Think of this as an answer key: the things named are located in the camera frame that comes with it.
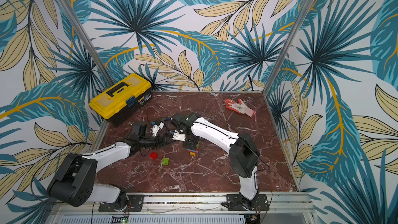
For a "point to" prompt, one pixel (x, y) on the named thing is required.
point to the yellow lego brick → (192, 153)
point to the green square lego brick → (165, 161)
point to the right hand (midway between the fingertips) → (193, 141)
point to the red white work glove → (239, 107)
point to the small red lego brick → (153, 155)
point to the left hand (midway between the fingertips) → (172, 143)
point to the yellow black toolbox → (118, 100)
